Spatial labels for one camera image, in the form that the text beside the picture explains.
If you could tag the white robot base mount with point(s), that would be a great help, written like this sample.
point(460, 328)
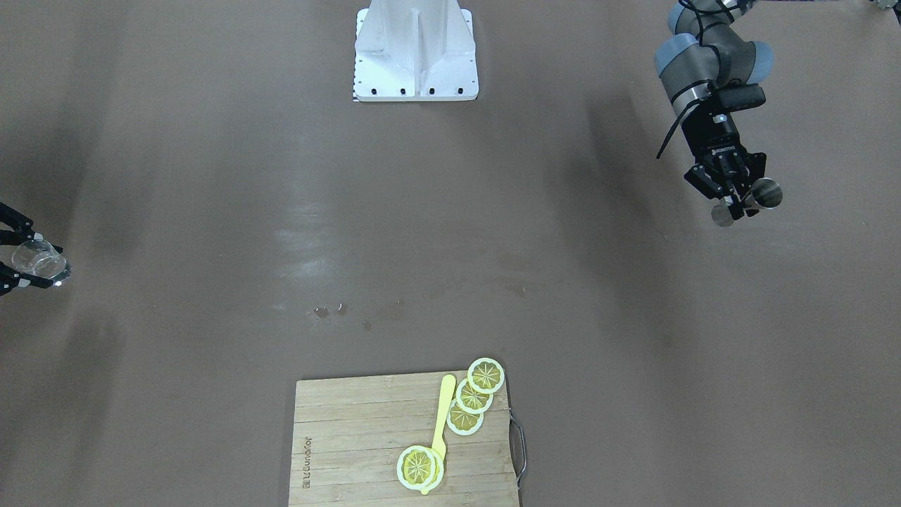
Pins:
point(408, 51)

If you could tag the steel double jigger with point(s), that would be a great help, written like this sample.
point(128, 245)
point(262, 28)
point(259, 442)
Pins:
point(764, 195)

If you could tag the lemon slice at knife blade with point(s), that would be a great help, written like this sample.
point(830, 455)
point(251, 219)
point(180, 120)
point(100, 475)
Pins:
point(420, 468)

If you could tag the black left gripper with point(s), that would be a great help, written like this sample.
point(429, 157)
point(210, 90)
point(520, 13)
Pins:
point(716, 136)

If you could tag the bamboo cutting board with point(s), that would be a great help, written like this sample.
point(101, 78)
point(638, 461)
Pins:
point(349, 432)

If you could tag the lemon slice middle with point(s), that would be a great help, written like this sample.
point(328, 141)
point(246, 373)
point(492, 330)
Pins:
point(472, 401)

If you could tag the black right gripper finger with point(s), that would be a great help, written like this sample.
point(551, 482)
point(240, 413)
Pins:
point(19, 238)
point(12, 279)

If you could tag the lemon slice near knife handle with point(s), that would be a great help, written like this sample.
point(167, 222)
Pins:
point(463, 423)

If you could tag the lemon slice outermost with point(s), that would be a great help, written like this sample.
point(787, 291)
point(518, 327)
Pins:
point(486, 375)

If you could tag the clear glass cup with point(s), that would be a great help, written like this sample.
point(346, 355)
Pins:
point(40, 259)

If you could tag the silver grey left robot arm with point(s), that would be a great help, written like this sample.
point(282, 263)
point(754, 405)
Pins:
point(708, 73)

